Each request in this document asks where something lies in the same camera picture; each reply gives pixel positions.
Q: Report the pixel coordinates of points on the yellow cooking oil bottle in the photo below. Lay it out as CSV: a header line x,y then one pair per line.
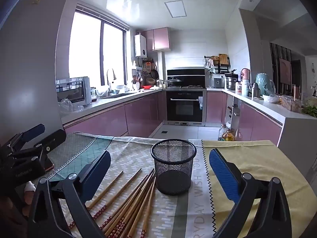
x,y
228,136

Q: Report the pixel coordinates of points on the black mesh pen holder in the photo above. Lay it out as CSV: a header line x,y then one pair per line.
x,y
173,178

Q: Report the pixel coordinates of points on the clear plastic bag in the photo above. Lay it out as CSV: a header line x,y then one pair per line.
x,y
66,105

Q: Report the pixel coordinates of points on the steel sink faucet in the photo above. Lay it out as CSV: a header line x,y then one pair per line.
x,y
109,79

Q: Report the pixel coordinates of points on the red bowl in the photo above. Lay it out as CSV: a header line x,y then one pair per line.
x,y
146,87

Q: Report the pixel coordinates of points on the pink wall cabinet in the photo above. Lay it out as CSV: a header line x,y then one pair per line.
x,y
161,39

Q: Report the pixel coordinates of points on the clear food container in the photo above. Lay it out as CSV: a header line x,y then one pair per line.
x,y
291,104

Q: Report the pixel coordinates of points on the white bowl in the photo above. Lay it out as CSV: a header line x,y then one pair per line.
x,y
271,99

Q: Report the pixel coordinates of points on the knife rack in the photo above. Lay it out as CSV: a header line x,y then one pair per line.
x,y
234,110

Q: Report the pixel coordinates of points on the silver rice cooker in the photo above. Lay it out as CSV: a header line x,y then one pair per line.
x,y
217,83

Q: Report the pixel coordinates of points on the bunch of wooden chopsticks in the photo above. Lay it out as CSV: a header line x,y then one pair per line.
x,y
138,198

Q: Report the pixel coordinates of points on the pink kettle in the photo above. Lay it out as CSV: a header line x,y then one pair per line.
x,y
245,74

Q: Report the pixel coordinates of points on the steel kitchen sink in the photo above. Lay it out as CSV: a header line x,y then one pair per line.
x,y
114,96

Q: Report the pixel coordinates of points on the black wok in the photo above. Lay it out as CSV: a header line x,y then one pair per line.
x,y
174,81

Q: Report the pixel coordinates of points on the black countertop shelf rack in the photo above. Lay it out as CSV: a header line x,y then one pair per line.
x,y
218,68

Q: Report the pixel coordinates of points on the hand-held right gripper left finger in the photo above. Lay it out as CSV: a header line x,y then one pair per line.
x,y
99,166

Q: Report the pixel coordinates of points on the white water heater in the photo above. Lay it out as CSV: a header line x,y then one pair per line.
x,y
140,45

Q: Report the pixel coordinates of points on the green leafy vegetables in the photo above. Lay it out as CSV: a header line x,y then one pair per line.
x,y
310,110

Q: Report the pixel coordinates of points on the white countertop oven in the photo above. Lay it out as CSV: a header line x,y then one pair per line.
x,y
85,89

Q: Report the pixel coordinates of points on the person's left hand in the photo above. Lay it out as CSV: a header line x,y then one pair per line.
x,y
28,198

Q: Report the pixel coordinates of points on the red-edged phone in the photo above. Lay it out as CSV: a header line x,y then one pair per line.
x,y
50,166

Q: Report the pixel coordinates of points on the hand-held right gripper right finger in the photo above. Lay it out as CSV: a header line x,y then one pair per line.
x,y
223,173

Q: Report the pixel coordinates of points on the black built-in oven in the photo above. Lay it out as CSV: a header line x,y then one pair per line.
x,y
185,109

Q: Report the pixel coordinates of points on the patchwork printed tablecloth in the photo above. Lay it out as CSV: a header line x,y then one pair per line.
x,y
260,158

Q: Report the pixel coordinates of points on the framed wall picture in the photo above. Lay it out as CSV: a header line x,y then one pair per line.
x,y
285,70

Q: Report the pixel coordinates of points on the pink base cabinet run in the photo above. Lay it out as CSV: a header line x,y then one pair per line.
x,y
255,124
111,119

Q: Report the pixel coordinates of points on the black range hood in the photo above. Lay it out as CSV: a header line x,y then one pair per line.
x,y
185,73

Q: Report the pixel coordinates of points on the wooden cutting board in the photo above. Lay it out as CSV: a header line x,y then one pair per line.
x,y
223,59

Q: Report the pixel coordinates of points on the teal covered appliance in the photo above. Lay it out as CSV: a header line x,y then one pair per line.
x,y
263,84

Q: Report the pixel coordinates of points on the steel stock pot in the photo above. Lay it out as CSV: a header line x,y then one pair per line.
x,y
231,84

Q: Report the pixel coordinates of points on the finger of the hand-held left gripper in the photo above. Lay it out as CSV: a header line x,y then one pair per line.
x,y
53,138
33,131

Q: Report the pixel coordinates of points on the ceiling light panel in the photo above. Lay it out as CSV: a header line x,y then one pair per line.
x,y
175,9

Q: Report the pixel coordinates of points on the kitchen window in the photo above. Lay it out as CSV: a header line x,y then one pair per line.
x,y
86,49

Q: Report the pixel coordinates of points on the wall rack with kitchen tools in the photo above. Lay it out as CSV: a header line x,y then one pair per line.
x,y
148,73

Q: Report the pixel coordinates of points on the steel thermos flask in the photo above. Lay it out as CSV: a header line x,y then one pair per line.
x,y
255,90

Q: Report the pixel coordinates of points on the dark sauce bottle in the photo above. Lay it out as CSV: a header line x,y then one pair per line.
x,y
221,135

